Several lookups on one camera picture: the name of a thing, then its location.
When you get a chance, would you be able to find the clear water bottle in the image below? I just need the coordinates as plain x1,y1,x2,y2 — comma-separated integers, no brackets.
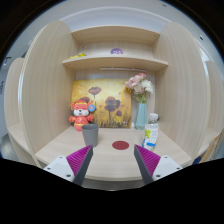
142,113,159,151

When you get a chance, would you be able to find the light blue vase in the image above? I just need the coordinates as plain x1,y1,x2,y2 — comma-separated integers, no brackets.
135,103,147,130

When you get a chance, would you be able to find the yellow object on shelf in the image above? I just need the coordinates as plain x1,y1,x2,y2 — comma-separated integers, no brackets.
69,53,87,59

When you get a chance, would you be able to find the red plush toy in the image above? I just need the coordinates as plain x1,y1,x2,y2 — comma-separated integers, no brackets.
69,100,95,131

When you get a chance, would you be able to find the poppy flower painting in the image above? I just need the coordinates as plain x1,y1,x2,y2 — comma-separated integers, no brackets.
72,79,132,128

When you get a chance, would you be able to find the grey plastic cup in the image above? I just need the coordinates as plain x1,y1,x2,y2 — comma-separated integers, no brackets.
82,124,99,147

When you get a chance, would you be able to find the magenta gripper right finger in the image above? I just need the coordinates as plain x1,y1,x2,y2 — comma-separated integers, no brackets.
134,145,182,185

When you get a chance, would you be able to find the pink white flower bouquet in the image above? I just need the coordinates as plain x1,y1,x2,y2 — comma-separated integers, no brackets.
125,73,154,103

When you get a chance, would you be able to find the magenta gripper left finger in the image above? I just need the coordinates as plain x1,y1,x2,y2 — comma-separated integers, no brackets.
44,145,93,186

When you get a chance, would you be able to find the wooden shelf unit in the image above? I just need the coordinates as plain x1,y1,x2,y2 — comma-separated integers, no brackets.
3,19,224,183

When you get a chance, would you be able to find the purple round object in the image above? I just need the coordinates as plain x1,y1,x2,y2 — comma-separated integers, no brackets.
110,48,123,54

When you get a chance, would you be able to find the red round coaster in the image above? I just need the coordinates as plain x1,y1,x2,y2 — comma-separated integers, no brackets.
112,141,129,150

